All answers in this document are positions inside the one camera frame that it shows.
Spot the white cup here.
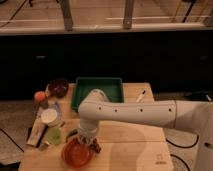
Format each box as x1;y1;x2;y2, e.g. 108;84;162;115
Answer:
41;108;59;127

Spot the green plastic tray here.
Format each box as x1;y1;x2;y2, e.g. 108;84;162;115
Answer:
71;77;124;112

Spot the light green cup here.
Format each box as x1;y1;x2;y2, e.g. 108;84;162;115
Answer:
46;128;61;145

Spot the green cucumber toy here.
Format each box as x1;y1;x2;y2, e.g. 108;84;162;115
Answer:
66;129;78;140

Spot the orange ball toy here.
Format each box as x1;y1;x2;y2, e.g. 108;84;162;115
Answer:
34;91;47;103

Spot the dark maroon bowl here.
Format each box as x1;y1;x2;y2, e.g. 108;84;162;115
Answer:
48;78;69;98

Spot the dark grape bunch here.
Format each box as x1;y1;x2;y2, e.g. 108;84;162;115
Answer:
88;139;101;154

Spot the black floor cable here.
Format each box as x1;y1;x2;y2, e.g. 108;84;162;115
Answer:
0;128;26;154

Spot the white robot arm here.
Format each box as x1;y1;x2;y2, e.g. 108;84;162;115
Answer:
78;89;213;171

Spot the red plastic bowl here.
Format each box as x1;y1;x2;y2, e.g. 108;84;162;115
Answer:
61;138;93;169

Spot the white marker pen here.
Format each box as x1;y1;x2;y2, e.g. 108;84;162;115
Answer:
136;90;146;102

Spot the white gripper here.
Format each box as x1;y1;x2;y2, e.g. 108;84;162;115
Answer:
78;127;99;144

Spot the wooden block box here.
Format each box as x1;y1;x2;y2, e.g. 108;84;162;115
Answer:
27;117;45;147

